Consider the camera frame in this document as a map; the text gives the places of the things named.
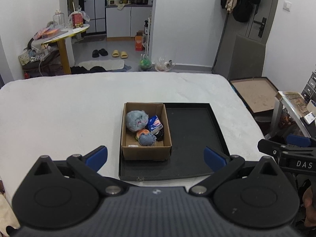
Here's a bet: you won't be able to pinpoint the black slipper left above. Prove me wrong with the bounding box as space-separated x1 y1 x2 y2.
92 50 100 58

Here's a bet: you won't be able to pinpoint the black slipper right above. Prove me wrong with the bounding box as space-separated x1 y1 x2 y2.
99 48 108 56

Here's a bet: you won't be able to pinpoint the black shallow tray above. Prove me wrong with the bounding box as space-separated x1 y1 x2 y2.
119 103 229 181

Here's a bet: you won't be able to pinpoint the grey door with handle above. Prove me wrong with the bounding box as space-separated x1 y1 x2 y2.
212 0 278 80

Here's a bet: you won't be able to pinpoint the clear glass jar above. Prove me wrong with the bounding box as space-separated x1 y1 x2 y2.
53 10 65 28

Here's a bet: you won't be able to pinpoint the black white plush toy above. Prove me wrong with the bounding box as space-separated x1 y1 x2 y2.
155 129 165 142

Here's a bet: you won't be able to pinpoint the hamburger plush toy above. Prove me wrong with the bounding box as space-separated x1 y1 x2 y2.
135 129 150 140

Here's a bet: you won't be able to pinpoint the grey blue knitted cloth toy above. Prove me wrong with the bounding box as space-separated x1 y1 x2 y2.
138 133 156 147

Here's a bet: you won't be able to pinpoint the yellow round side table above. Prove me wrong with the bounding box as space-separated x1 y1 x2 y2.
41 24 90 74

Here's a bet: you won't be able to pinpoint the white paper ball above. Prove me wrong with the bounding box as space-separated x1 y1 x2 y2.
128 144 138 148

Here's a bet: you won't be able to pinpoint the flat brown cardboard tray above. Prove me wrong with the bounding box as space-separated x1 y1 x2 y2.
230 77 278 115

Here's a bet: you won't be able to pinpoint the white kitchen cabinet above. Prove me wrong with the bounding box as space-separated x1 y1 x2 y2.
105 5 152 38

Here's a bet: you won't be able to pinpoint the blue tissue packet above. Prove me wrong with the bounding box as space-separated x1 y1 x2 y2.
146 115 163 134

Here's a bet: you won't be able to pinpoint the white floor mat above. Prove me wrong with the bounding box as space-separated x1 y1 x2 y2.
78 59 125 71

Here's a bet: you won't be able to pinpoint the black slipper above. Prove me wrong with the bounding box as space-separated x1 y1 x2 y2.
99 48 108 56
92 50 100 58

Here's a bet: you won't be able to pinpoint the colourful packets on table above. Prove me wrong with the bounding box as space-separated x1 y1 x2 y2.
33 27 67 40

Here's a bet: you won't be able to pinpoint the green plastic bag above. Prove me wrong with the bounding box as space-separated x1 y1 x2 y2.
139 54 151 71

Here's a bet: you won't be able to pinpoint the clutter pile under table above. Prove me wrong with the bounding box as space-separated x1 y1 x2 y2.
18 38 64 79

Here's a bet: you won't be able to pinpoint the red snack box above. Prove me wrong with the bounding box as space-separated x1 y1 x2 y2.
71 12 84 28

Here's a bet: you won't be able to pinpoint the orange carton box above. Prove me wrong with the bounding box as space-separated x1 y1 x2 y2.
134 31 146 51

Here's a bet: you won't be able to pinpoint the grey fluffy plush ball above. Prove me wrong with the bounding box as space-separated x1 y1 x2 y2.
125 110 149 133

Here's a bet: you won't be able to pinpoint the brown cardboard box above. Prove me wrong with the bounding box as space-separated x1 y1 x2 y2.
120 102 172 161

